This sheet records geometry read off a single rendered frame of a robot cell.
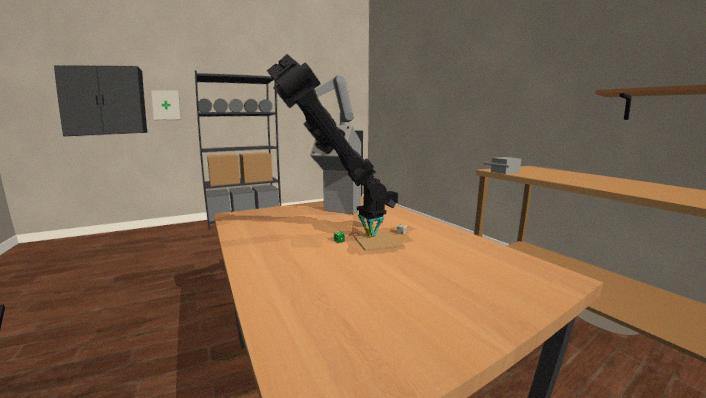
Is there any tan flat mat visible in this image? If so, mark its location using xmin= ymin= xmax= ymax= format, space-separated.
xmin=354 ymin=232 xmax=404 ymax=251

